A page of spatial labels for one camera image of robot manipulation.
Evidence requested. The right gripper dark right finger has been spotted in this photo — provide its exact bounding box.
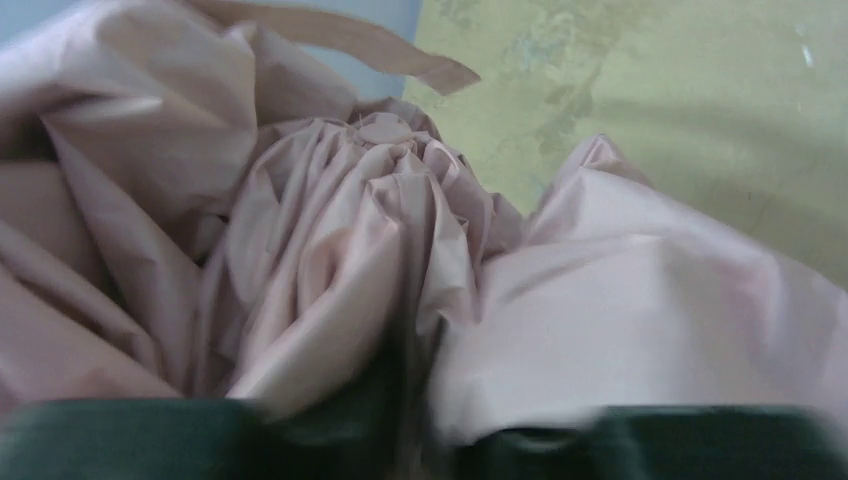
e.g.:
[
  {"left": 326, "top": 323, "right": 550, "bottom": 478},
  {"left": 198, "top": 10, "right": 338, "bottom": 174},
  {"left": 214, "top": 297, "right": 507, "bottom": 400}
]
[{"left": 457, "top": 405, "right": 847, "bottom": 480}]

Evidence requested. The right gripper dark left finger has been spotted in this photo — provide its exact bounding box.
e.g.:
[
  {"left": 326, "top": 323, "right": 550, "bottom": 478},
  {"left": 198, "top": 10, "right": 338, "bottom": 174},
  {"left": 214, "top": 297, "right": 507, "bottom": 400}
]
[{"left": 1, "top": 399, "right": 395, "bottom": 479}]

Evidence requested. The pink and black folding umbrella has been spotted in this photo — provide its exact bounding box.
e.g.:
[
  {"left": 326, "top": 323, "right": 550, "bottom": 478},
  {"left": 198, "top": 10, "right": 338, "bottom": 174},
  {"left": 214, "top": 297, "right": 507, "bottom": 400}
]
[{"left": 1, "top": 1, "right": 847, "bottom": 445}]

